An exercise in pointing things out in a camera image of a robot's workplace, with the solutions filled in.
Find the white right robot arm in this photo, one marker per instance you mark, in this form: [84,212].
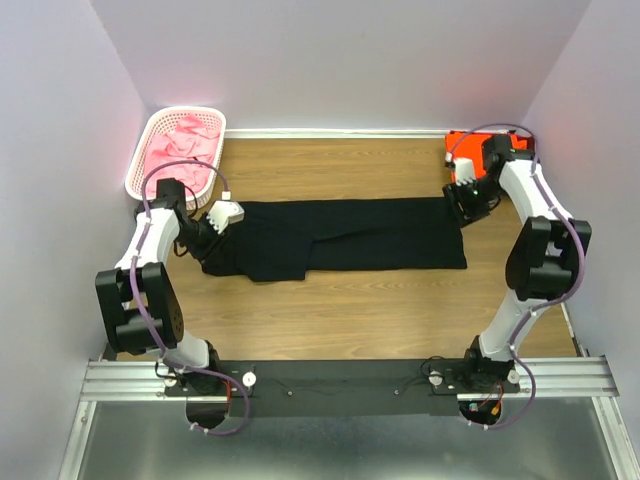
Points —
[547,262]

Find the maroon folded t-shirt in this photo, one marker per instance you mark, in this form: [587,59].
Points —
[522,141]

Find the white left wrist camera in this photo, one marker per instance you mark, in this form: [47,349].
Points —
[224,213]

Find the black t-shirt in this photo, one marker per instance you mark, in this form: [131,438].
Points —
[282,241]

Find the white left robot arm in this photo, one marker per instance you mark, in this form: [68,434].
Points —
[138,304]

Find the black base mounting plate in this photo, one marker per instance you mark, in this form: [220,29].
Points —
[271,404]

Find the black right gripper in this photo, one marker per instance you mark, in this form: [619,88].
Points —
[453,195]

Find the aluminium front rail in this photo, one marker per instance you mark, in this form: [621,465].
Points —
[564,377]

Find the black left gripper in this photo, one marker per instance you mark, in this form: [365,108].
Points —
[203,253]

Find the aluminium back rail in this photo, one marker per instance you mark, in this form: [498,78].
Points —
[328,133]

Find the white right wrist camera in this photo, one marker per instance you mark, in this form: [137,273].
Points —
[464,171]

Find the orange folded t-shirt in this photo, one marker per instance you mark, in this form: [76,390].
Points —
[471,146]

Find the pink plastic laundry basket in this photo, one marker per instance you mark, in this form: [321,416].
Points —
[164,121]

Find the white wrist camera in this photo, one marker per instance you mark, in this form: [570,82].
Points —
[224,213]
[464,171]

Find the pink crumpled t-shirt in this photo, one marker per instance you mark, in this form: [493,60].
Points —
[190,139]

